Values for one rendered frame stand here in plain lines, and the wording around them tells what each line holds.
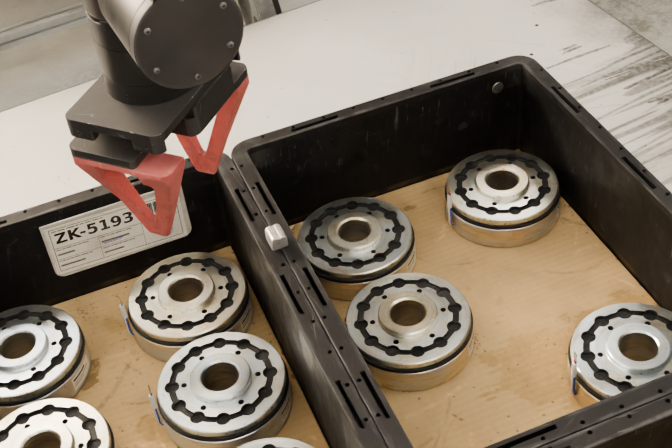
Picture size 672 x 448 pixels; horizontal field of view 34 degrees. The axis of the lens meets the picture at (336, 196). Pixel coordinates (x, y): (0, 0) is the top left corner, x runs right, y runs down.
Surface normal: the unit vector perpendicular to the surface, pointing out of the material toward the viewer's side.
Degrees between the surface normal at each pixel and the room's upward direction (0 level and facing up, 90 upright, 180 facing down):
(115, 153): 1
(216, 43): 91
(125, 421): 0
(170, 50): 91
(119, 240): 90
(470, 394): 0
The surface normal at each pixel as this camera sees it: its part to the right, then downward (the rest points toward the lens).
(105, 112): -0.09, -0.75
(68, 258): 0.36, 0.58
